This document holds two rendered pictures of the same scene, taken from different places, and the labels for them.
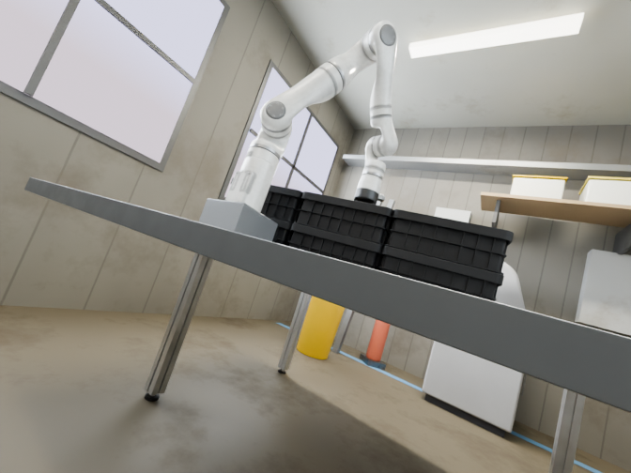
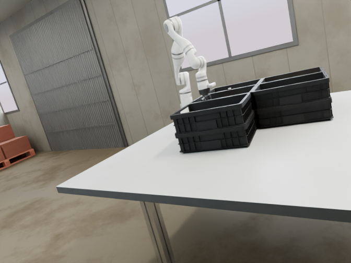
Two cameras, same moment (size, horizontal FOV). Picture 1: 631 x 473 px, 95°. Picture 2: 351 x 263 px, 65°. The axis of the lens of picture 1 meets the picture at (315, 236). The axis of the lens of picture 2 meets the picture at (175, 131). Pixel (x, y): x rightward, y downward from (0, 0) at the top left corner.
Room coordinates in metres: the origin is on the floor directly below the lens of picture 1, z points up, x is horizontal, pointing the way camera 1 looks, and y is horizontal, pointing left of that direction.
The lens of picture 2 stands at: (0.78, -1.94, 1.18)
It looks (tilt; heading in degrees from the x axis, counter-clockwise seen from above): 13 degrees down; 93
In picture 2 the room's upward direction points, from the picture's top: 14 degrees counter-clockwise
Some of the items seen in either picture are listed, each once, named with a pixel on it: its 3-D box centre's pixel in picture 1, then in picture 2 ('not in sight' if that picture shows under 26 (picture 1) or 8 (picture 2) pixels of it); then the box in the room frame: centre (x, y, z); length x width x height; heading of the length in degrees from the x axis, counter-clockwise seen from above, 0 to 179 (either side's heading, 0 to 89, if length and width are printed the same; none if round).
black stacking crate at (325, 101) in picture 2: not in sight; (293, 108); (1.40, -0.29, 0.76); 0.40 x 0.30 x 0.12; 156
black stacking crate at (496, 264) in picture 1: (439, 255); (213, 114); (0.92, -0.40, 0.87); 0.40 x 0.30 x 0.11; 156
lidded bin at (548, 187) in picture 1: (534, 194); not in sight; (2.52, -1.82, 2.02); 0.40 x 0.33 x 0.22; 57
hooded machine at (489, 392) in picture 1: (483, 335); not in sight; (2.53, -1.64, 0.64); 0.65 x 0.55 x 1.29; 57
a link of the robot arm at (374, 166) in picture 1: (376, 157); (200, 68); (0.93, -0.11, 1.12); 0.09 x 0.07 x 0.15; 41
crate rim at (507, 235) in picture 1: (443, 240); (211, 105); (0.92, -0.40, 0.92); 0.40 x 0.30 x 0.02; 156
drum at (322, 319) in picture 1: (320, 322); not in sight; (2.81, -0.30, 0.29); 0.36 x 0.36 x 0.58
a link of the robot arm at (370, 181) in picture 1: (371, 186); (205, 83); (0.94, -0.13, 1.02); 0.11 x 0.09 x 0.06; 155
